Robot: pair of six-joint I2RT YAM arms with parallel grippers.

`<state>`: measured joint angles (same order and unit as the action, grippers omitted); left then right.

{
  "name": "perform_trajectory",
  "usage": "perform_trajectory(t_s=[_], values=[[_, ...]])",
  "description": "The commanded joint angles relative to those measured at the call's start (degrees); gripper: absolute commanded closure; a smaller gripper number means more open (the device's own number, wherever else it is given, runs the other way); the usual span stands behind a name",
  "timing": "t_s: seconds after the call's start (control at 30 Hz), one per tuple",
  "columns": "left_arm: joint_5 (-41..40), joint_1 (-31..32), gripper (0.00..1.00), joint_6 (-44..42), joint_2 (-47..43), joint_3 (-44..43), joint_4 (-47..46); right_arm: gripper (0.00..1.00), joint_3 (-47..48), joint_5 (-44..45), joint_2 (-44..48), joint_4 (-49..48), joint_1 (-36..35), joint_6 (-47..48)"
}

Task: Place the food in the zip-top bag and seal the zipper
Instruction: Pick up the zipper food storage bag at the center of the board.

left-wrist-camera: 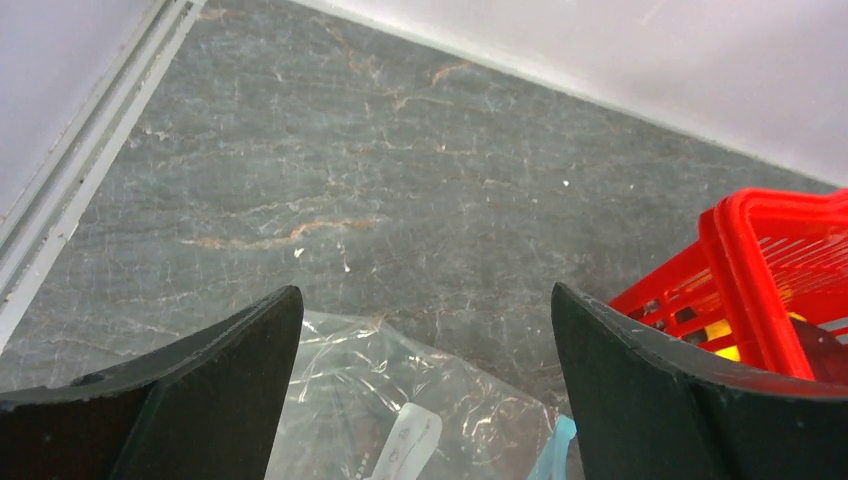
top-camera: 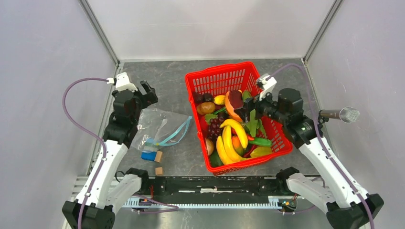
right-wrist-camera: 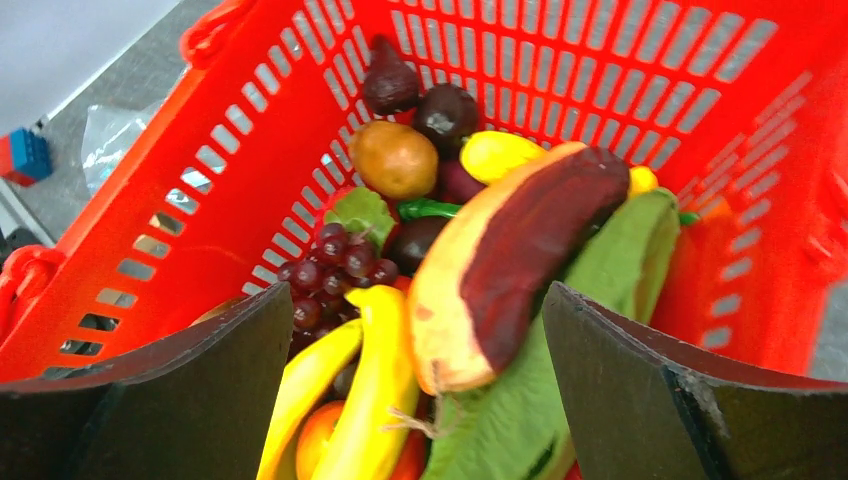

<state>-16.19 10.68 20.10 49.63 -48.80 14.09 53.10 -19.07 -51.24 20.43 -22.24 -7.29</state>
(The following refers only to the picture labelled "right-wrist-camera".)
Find yellow toy banana bunch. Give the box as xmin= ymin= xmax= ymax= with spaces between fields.
xmin=256 ymin=285 xmax=419 ymax=479

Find clear zip top bag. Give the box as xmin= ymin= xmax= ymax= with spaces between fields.
xmin=80 ymin=100 xmax=164 ymax=195

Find blue red toy block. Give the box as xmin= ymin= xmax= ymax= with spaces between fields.
xmin=1 ymin=128 xmax=53 ymax=187

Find brown toy potato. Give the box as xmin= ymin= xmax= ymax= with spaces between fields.
xmin=348 ymin=120 xmax=439 ymax=201

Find purple toy grapes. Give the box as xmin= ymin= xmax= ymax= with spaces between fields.
xmin=278 ymin=222 xmax=400 ymax=359

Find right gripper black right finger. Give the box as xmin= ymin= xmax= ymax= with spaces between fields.
xmin=555 ymin=319 xmax=847 ymax=479

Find dark round toy plum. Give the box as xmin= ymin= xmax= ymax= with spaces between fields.
xmin=412 ymin=83 xmax=480 ymax=161

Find yellow toy lemon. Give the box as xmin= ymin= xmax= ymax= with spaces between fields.
xmin=459 ymin=130 xmax=547 ymax=185

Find brown yellow toy bread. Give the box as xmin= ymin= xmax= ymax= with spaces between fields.
xmin=407 ymin=142 xmax=630 ymax=395

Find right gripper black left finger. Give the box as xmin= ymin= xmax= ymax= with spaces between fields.
xmin=1 ymin=283 xmax=293 ymax=479

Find red plastic basket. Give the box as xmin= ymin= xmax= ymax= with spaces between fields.
xmin=1 ymin=1 xmax=847 ymax=381

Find orange toy fruit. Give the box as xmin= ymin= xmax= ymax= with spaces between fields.
xmin=295 ymin=400 xmax=345 ymax=480

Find green toy corn husk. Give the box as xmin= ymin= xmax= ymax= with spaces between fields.
xmin=422 ymin=187 xmax=681 ymax=479

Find dark purple toy fig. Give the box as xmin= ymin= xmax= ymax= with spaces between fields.
xmin=363 ymin=35 xmax=420 ymax=116

